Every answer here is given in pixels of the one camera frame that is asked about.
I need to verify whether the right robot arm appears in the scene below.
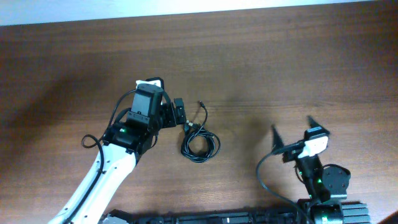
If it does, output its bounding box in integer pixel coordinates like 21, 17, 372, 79
271, 116, 351, 223

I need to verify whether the black cable bundle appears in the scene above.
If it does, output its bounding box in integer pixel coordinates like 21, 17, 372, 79
180, 100, 221, 164

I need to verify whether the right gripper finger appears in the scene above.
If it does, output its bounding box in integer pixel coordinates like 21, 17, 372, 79
271, 124, 284, 154
307, 115, 330, 136

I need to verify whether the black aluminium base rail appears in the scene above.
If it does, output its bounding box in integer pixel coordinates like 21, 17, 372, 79
99, 203, 371, 224

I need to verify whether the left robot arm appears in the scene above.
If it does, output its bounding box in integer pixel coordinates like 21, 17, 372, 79
50, 83, 186, 223

